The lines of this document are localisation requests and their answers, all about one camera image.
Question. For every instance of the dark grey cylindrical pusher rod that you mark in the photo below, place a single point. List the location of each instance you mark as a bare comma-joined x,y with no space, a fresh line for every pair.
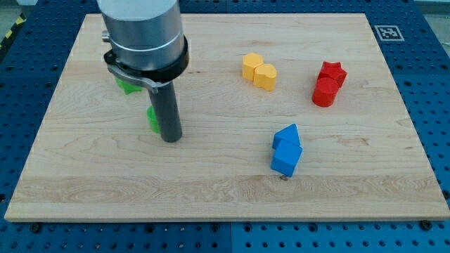
163,100

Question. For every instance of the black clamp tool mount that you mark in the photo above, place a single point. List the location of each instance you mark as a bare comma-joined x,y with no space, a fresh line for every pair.
147,60

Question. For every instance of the green circle block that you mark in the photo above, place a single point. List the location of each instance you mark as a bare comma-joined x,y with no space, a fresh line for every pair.
152,120

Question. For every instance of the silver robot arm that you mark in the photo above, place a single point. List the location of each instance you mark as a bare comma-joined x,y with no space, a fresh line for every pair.
125,17

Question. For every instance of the green star block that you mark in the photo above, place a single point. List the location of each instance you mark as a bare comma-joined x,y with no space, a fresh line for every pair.
126,87

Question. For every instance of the red star block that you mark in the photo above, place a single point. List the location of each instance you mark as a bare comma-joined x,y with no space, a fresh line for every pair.
333,71

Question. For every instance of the yellow hexagon block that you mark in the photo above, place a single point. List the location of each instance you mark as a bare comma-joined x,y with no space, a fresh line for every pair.
250,62

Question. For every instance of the yellow heart block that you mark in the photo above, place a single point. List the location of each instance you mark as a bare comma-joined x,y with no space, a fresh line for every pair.
265,77

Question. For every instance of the light wooden board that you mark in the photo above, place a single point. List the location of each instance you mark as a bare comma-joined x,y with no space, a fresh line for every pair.
95,158

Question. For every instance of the blue triangle block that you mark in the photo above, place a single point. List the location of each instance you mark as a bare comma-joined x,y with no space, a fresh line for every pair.
289,134

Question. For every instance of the blue cube block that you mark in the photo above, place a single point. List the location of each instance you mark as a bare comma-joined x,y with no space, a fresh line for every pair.
285,158

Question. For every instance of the red cylinder block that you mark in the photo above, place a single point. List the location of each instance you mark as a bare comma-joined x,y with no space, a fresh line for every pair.
325,92

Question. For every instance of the white fiducial marker tag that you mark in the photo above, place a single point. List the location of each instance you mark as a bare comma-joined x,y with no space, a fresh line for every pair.
389,33

